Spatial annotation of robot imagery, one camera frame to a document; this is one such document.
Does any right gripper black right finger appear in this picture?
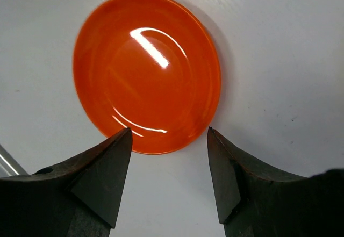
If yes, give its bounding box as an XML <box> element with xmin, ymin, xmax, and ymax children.
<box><xmin>207</xmin><ymin>128</ymin><xmax>343</xmax><ymax>236</ymax></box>

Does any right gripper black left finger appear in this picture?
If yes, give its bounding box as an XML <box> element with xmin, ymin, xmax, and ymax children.
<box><xmin>1</xmin><ymin>128</ymin><xmax>133</xmax><ymax>236</ymax></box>

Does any orange plastic plate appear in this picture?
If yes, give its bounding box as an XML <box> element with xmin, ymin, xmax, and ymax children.
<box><xmin>73</xmin><ymin>0</ymin><xmax>221</xmax><ymax>155</ymax></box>

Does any aluminium rail frame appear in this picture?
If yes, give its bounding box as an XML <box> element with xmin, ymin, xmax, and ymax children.
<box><xmin>0</xmin><ymin>145</ymin><xmax>27</xmax><ymax>178</ymax></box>

